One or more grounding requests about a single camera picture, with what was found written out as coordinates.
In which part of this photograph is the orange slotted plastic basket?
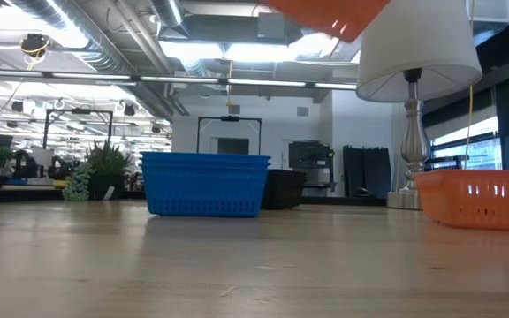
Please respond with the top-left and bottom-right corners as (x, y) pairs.
(261, 0), (391, 44)
(414, 169), (509, 234)

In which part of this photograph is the black rectangular box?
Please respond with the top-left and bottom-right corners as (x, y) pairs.
(261, 169), (308, 211)

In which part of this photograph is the long linear ceiling light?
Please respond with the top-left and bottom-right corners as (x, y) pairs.
(0, 68), (358, 92)

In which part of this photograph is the black folding panel screen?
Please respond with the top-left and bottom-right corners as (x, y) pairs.
(341, 144), (392, 199)

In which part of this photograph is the potted green artificial plant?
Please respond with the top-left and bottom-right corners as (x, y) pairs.
(61, 140), (135, 203)

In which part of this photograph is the dark wall screen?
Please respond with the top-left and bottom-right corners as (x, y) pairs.
(217, 137), (251, 155)

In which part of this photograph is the black metal frame stand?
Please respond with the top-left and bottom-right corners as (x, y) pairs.
(42, 108), (115, 149)
(195, 115), (263, 155)

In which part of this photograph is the yellow ceiling drop cord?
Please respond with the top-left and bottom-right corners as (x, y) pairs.
(225, 59), (234, 108)

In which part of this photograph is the black frame cross rail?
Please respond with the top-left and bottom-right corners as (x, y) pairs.
(300, 195), (388, 208)

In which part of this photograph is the grey rectangular ceiling duct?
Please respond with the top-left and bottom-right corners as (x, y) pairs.
(179, 12), (304, 45)

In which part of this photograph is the short silver spiral duct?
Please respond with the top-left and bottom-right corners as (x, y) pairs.
(148, 0), (186, 28)

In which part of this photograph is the large silver spiral duct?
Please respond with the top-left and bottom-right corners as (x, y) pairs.
(9, 0), (180, 120)

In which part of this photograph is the black yellow cable reel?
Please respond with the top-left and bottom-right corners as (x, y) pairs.
(19, 32), (53, 59)

